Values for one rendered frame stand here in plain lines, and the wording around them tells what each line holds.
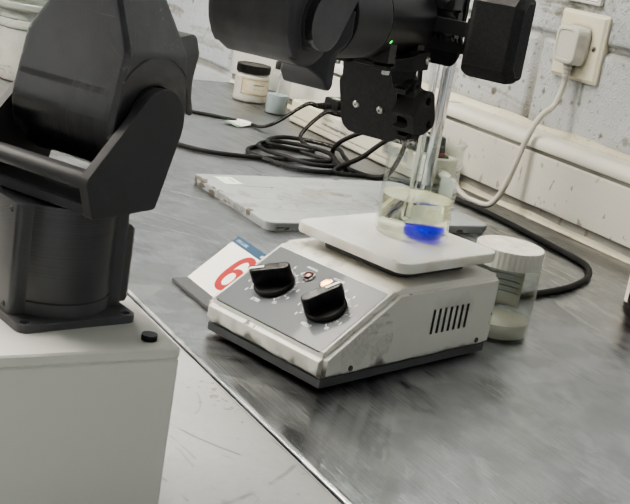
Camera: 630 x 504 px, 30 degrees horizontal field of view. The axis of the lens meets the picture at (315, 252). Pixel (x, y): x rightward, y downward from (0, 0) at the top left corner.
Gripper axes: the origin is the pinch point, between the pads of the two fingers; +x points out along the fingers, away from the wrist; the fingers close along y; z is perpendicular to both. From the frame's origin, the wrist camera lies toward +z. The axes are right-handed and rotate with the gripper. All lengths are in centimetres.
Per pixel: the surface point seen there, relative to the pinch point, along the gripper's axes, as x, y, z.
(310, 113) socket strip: 76, -56, 24
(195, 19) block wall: 119, -114, 19
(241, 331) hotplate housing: -12.3, -5.2, 24.5
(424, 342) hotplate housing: -3.2, 5.6, 23.8
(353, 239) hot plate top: -4.3, -1.5, 17.4
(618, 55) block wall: 61, -5, 4
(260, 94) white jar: 86, -73, 25
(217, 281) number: -3.3, -14.2, 25.0
